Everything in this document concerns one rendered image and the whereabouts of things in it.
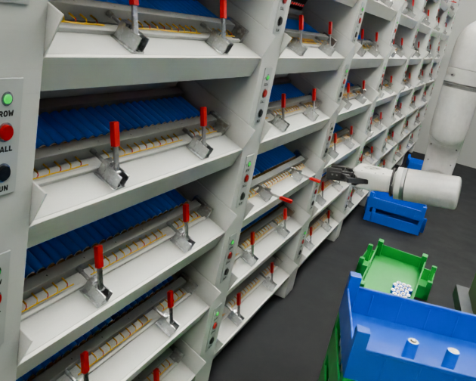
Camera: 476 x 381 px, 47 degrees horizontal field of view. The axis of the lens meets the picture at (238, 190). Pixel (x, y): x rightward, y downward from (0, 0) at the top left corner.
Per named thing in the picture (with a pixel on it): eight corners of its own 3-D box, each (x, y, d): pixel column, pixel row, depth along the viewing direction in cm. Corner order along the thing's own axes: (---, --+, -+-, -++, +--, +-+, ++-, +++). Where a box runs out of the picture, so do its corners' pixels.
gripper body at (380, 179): (402, 165, 147) (360, 159, 151) (396, 172, 138) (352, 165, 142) (397, 192, 149) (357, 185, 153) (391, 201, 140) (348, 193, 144)
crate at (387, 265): (407, 317, 205) (412, 302, 200) (354, 297, 211) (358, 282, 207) (423, 269, 227) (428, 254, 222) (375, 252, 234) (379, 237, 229)
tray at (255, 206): (308, 184, 187) (324, 162, 183) (233, 233, 133) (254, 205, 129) (263, 147, 191) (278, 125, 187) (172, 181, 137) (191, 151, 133)
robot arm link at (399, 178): (410, 165, 145) (399, 163, 147) (406, 171, 138) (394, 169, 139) (405, 196, 148) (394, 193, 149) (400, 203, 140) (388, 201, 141)
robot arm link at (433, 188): (411, 165, 146) (406, 171, 138) (464, 174, 141) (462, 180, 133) (406, 196, 148) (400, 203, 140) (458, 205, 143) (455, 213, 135)
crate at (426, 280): (431, 283, 239) (437, 266, 237) (426, 301, 221) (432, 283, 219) (364, 258, 249) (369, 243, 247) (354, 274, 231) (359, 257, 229)
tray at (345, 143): (354, 152, 249) (373, 128, 243) (316, 178, 195) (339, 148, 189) (319, 125, 253) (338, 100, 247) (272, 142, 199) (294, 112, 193)
